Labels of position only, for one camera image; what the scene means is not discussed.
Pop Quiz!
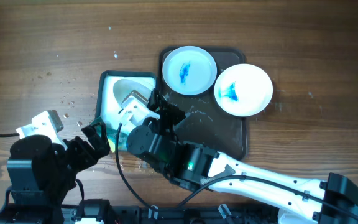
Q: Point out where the green yellow scrubbing sponge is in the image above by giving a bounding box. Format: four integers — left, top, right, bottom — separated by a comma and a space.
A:
90, 117, 127, 152

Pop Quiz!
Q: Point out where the white plate front blue stain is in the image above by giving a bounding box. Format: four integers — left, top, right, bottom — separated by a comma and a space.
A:
113, 78, 155, 108

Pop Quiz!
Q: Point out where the white plate blue stain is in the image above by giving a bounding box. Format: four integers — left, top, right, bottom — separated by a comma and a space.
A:
113, 78, 155, 108
214, 63, 273, 117

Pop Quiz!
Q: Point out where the grey plate with blue stain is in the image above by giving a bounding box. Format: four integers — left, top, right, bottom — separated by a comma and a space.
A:
162, 46, 218, 96

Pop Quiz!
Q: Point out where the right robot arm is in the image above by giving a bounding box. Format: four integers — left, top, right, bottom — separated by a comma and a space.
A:
122, 90, 358, 223

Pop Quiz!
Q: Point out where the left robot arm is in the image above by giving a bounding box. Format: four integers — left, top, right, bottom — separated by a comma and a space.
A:
0, 121, 110, 223

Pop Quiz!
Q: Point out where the small dark soapy water tray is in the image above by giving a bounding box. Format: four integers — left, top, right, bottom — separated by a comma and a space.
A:
95, 70, 157, 141

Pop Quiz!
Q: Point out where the large dark brown tray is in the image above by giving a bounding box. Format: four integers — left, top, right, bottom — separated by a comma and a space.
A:
158, 45, 249, 160

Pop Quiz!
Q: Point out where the black right camera cable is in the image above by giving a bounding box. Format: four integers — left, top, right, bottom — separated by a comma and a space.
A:
114, 122, 358, 224

